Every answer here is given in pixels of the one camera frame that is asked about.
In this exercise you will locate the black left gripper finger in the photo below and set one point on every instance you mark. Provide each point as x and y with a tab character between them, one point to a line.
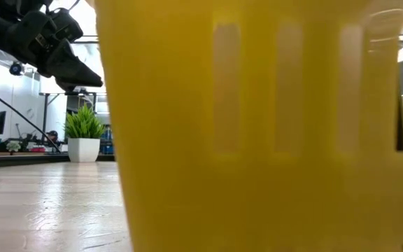
72	71

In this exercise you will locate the background white-topped table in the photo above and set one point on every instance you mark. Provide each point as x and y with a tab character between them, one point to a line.
51	85

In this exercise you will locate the person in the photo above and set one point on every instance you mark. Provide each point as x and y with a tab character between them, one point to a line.
52	135

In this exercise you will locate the potted green plant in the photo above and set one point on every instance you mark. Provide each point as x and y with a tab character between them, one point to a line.
83	150

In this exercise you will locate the blue storage crate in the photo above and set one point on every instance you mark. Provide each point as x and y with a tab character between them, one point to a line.
107	148

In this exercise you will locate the small red object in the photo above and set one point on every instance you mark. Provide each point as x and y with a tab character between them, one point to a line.
37	150

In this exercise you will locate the small succulent plant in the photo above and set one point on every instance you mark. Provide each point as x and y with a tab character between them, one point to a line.
13	146

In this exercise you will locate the yellow plastic basket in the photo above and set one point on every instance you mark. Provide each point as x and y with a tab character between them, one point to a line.
257	140

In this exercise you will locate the round black ceiling camera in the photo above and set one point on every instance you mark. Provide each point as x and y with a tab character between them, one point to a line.
15	68

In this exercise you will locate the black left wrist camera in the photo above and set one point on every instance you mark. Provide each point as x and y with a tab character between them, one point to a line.
66	26

